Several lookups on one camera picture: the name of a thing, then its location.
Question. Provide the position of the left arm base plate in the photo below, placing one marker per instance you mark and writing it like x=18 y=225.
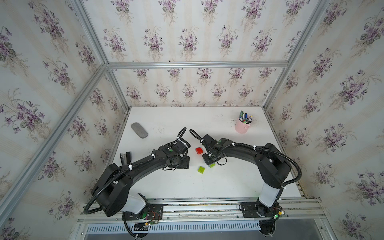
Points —
x=151 y=213

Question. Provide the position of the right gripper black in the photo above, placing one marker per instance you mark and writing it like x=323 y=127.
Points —
x=206 y=161

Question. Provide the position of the grey oval eraser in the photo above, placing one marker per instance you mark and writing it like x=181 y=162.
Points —
x=139 y=130

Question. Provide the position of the aluminium mounting rail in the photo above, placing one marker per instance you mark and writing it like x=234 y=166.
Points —
x=228 y=209

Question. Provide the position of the black stapler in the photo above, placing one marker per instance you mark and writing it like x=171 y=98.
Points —
x=126 y=158

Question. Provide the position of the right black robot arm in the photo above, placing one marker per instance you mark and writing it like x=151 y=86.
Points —
x=277 y=170

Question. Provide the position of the red lego brick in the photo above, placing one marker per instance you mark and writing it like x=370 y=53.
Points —
x=199 y=151

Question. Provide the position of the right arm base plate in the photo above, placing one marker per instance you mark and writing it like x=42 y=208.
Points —
x=258 y=210

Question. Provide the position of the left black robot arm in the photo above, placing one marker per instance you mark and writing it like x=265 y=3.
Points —
x=111 y=192

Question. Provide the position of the pink pen cup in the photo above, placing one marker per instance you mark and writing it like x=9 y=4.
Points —
x=242 y=126

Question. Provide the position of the white vented cable duct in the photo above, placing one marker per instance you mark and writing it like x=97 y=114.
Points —
x=174 y=227

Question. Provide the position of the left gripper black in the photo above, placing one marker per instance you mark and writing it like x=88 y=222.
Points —
x=186 y=164

